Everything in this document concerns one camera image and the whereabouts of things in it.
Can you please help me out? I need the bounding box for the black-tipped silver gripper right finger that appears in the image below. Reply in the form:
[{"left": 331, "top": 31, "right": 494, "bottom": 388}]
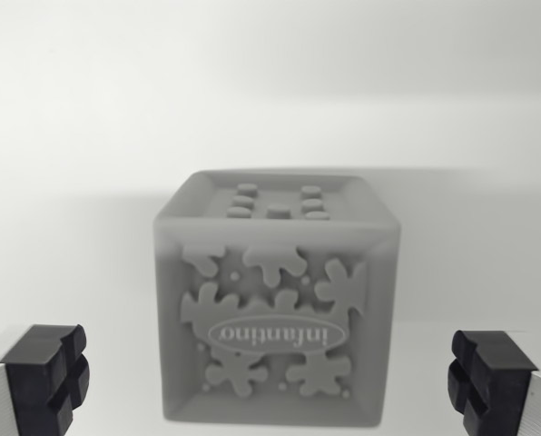
[{"left": 447, "top": 330, "right": 541, "bottom": 436}]

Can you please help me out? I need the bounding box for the grey embossed soft cube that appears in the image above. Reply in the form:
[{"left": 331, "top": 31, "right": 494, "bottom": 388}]
[{"left": 152, "top": 169, "right": 402, "bottom": 428}]

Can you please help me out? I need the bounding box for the black-tipped silver gripper left finger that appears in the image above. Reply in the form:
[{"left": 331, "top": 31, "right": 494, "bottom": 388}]
[{"left": 0, "top": 323, "right": 91, "bottom": 436}]

